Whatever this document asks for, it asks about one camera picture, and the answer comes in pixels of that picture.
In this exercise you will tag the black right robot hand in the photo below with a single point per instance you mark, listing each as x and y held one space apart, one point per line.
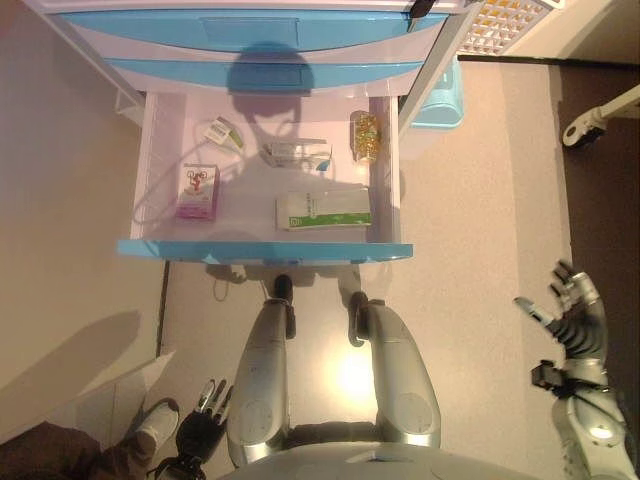
582 330

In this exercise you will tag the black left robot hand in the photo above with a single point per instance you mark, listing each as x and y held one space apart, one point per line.
197 432

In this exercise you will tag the blue front cart drawer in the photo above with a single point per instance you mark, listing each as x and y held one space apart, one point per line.
165 72
150 30
250 252

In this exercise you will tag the white blue medicine box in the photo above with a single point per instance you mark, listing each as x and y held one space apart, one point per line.
295 152

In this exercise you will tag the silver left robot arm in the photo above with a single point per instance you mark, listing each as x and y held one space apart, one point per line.
177 467

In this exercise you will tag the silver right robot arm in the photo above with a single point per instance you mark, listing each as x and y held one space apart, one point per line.
590 425

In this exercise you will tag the pink medicine box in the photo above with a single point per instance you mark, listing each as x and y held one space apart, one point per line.
197 192

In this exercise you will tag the green white medicine box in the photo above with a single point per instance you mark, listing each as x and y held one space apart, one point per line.
325 212

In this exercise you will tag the white person shoe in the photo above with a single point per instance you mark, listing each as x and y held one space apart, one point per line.
157 427

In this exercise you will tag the silver left robot leg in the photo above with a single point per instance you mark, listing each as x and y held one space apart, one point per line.
260 380

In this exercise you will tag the silver robot leg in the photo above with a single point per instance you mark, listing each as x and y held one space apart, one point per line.
400 380
260 380

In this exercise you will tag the brown trouser leg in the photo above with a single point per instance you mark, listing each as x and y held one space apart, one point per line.
50 455

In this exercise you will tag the grey robot torso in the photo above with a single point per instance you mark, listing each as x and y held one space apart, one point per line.
375 465

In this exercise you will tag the silver right robot leg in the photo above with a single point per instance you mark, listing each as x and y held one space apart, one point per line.
400 380

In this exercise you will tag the white bed caster wheel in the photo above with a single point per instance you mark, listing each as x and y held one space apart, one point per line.
580 130

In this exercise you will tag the light blue lid waste bin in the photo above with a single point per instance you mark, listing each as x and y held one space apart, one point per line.
440 107

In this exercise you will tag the white plastic mesh basket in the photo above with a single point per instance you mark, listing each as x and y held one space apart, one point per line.
505 25

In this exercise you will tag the clear side file holder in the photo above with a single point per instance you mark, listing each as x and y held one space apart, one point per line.
127 105

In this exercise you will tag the black cart lock key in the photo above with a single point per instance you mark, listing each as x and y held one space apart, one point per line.
420 12

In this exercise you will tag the white medical cart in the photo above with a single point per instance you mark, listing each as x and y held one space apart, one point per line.
350 55

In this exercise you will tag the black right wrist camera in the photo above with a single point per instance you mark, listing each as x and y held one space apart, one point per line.
547 377

